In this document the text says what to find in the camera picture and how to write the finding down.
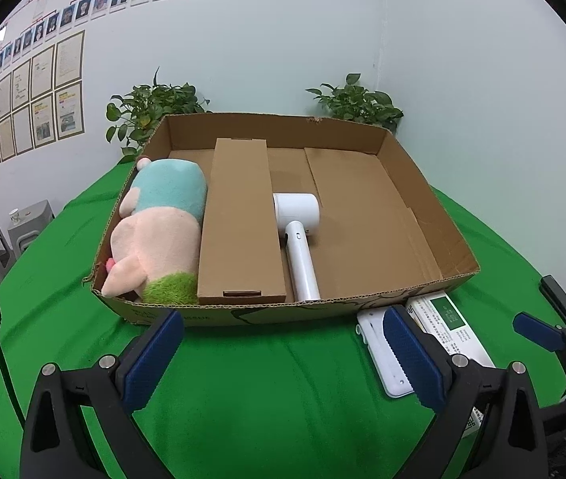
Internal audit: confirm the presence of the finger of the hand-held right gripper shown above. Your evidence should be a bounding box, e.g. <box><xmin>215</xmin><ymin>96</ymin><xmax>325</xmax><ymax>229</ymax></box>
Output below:
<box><xmin>512</xmin><ymin>312</ymin><xmax>566</xmax><ymax>385</ymax></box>
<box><xmin>539</xmin><ymin>274</ymin><xmax>566</xmax><ymax>338</ymax></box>

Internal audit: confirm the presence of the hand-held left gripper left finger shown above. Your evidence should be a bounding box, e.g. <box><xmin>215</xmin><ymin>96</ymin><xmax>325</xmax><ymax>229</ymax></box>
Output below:
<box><xmin>18</xmin><ymin>309</ymin><xmax>185</xmax><ymax>479</ymax></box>

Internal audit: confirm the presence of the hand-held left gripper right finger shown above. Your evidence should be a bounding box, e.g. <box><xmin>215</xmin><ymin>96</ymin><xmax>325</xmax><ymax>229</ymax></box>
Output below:
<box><xmin>383</xmin><ymin>304</ymin><xmax>548</xmax><ymax>479</ymax></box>

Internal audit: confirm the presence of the pink and teal plush toy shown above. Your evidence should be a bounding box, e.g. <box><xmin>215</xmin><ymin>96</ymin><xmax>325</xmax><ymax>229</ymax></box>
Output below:
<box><xmin>101</xmin><ymin>156</ymin><xmax>209</xmax><ymax>306</ymax></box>

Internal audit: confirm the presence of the cardboard tray box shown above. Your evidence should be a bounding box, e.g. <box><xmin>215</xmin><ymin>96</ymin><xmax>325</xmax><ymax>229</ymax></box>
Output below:
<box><xmin>82</xmin><ymin>112</ymin><xmax>480</xmax><ymax>327</ymax></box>

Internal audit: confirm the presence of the white hair dryer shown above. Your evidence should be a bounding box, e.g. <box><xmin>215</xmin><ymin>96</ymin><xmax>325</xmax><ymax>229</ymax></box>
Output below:
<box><xmin>272</xmin><ymin>192</ymin><xmax>322</xmax><ymax>303</ymax></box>

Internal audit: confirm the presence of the long brown cardboard box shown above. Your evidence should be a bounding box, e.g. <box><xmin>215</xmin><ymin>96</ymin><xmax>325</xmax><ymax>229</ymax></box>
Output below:
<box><xmin>197</xmin><ymin>137</ymin><xmax>288</xmax><ymax>307</ymax></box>

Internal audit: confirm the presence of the white flat plastic device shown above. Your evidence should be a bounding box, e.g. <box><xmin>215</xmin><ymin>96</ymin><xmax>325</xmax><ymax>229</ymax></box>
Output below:
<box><xmin>355</xmin><ymin>309</ymin><xmax>419</xmax><ymax>400</ymax></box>

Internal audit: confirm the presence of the white and green medicine box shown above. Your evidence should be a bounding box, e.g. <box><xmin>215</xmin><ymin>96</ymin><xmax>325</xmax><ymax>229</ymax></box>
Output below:
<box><xmin>405</xmin><ymin>293</ymin><xmax>497</xmax><ymax>440</ymax></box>

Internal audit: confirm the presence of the green tablecloth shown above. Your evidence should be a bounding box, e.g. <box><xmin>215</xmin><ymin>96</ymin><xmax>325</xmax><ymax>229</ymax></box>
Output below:
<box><xmin>0</xmin><ymin>162</ymin><xmax>566</xmax><ymax>479</ymax></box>

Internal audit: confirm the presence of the bushy potted green plant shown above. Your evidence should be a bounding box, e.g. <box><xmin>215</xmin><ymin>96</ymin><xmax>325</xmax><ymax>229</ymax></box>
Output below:
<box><xmin>106</xmin><ymin>67</ymin><xmax>212</xmax><ymax>156</ymax></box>

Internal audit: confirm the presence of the tall potted green plant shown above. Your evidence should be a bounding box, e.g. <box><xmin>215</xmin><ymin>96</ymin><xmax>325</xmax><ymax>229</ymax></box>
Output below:
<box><xmin>306</xmin><ymin>74</ymin><xmax>404</xmax><ymax>135</ymax></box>

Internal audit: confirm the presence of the wall of framed certificates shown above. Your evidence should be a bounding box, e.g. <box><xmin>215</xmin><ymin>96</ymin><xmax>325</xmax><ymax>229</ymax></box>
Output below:
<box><xmin>0</xmin><ymin>30</ymin><xmax>85</xmax><ymax>183</ymax></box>

